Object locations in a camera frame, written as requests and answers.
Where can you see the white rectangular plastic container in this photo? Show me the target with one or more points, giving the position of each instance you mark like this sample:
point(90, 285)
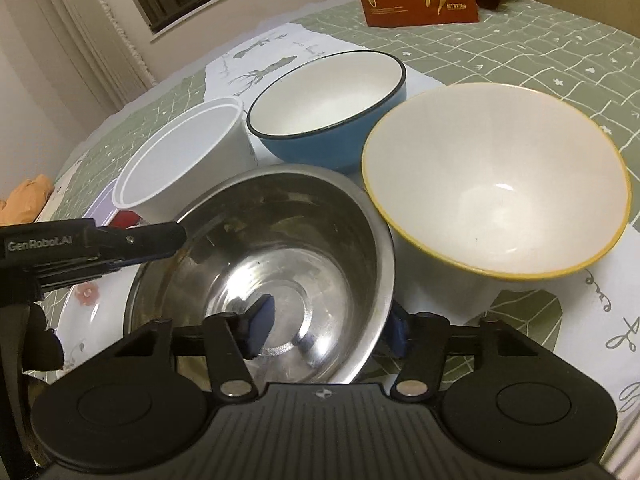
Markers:
point(102, 210)

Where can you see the white bowl yellow rim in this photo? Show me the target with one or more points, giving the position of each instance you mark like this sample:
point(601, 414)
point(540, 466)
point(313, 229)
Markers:
point(488, 186)

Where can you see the beige curtain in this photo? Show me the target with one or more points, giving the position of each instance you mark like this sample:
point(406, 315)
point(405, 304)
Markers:
point(117, 72)

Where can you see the blue bowl white inside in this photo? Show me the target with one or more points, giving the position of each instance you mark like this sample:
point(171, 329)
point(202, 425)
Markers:
point(322, 112)

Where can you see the orange cloth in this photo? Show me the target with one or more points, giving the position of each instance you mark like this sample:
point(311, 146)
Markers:
point(26, 201)

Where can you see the green checked tablecloth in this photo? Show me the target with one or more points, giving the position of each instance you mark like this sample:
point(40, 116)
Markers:
point(590, 318)

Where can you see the white foam bowl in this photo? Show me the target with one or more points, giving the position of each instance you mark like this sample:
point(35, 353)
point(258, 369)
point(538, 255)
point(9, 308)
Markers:
point(187, 157)

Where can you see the stainless steel bowl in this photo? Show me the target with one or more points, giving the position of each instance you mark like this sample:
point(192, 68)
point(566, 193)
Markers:
point(307, 236)

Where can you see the black gloved left hand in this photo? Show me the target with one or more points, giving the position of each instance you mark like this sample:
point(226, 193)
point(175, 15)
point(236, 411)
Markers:
point(28, 344)

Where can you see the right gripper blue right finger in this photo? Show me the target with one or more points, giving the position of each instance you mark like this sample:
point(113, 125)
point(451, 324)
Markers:
point(400, 328)

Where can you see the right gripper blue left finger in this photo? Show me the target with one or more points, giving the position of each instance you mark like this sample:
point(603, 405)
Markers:
point(254, 326)

